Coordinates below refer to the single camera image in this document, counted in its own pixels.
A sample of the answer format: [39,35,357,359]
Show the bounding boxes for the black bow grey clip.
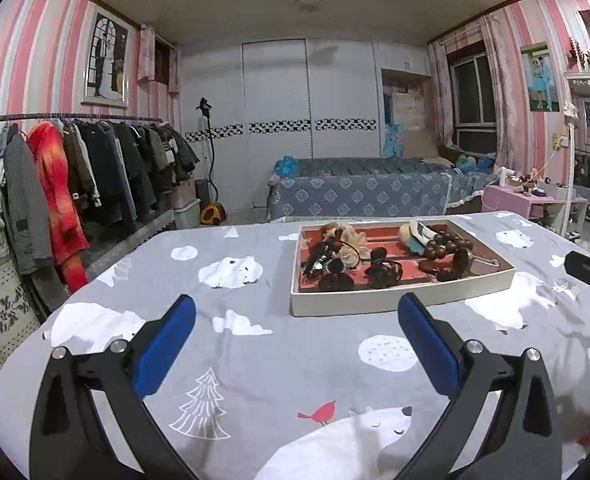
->
[418,249,501,283]

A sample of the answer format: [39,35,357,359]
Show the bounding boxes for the brown wooden bead bracelet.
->
[422,231,475,262]

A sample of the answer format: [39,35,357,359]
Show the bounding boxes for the beige teal hair clip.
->
[398,220,440,256]

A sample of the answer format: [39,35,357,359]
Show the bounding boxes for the small black hair claw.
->
[364,247,403,289]

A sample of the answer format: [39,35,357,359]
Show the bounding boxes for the beige flower hair tie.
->
[335,224,372,272]

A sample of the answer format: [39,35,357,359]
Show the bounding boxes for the black rhinestone hair claw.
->
[301,242,356,292]

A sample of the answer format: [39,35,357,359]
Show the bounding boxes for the orange fabric scrunchie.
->
[307,222,339,247]

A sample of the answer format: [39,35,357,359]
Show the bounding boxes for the standing mirror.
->
[563,70,590,249]

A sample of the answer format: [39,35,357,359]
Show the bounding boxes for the pink side table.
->
[481,185,565,219]

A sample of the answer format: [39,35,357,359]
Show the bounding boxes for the red orange coat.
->
[27,122,89,292]

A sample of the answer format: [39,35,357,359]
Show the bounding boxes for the window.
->
[448,41,498,156]

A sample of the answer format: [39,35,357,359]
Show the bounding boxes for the grey coat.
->
[3,131,53,274]

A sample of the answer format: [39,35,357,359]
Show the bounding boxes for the brick pattern tray box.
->
[290,219,515,318]

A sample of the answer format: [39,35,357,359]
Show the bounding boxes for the blue patterned bed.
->
[267,157,496,220]

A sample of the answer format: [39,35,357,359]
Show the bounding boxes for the clothes rack with clothes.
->
[0,114,199,301]

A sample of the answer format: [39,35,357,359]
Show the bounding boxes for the garment steamer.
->
[197,98,226,226]

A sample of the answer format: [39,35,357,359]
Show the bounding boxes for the framed wedding photo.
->
[82,10,130,108]

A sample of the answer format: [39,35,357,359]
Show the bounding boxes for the white wardrobe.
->
[179,38,430,210]

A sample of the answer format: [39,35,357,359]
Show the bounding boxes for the wall poster blue dress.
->
[520,42,560,113]

